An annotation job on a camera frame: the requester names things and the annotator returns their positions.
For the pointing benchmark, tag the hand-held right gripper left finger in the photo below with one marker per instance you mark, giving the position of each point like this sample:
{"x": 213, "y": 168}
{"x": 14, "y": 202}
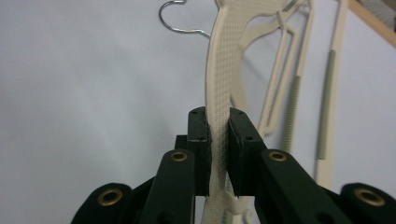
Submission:
{"x": 200, "y": 155}

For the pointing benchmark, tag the cream plastic clothes hanger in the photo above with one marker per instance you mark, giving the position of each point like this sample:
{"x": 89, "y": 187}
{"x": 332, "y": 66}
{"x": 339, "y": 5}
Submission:
{"x": 222, "y": 81}
{"x": 325, "y": 102}

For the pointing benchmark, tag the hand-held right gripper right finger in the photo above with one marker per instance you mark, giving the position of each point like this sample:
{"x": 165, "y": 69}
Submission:
{"x": 244, "y": 155}

